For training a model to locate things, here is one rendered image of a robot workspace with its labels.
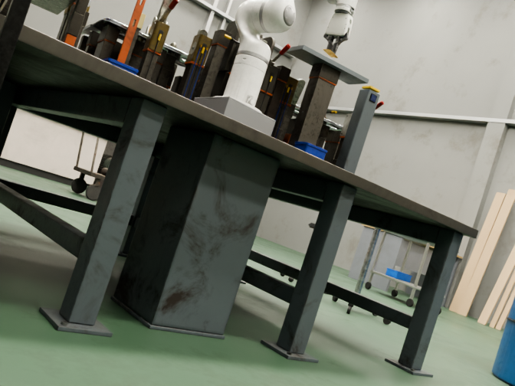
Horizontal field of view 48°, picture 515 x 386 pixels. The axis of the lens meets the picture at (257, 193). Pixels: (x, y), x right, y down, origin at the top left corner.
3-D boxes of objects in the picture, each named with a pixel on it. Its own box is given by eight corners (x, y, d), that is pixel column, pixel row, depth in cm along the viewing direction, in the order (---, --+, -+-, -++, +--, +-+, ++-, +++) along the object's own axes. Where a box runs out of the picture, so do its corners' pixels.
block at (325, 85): (299, 168, 255) (330, 73, 256) (309, 170, 248) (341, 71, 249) (280, 161, 250) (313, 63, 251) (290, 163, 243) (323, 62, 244)
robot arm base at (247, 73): (272, 119, 208) (287, 72, 209) (234, 99, 195) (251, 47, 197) (237, 117, 221) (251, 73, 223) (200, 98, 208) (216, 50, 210)
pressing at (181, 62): (336, 135, 313) (337, 133, 313) (362, 138, 293) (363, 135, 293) (90, 26, 245) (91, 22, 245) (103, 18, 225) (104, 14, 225)
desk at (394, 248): (447, 308, 901) (462, 256, 904) (386, 292, 804) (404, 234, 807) (405, 292, 964) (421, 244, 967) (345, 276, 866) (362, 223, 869)
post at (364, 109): (341, 185, 267) (370, 95, 268) (351, 187, 260) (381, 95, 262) (329, 180, 263) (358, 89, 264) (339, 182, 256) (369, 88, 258)
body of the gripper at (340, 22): (357, 17, 252) (349, 41, 251) (337, 15, 258) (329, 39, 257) (350, 9, 246) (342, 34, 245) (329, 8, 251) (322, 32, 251)
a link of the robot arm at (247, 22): (254, 53, 202) (275, -9, 204) (216, 52, 213) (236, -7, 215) (273, 69, 211) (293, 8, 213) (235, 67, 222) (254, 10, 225)
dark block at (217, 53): (193, 130, 241) (224, 35, 242) (199, 131, 235) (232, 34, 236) (182, 126, 238) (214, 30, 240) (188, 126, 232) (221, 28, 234)
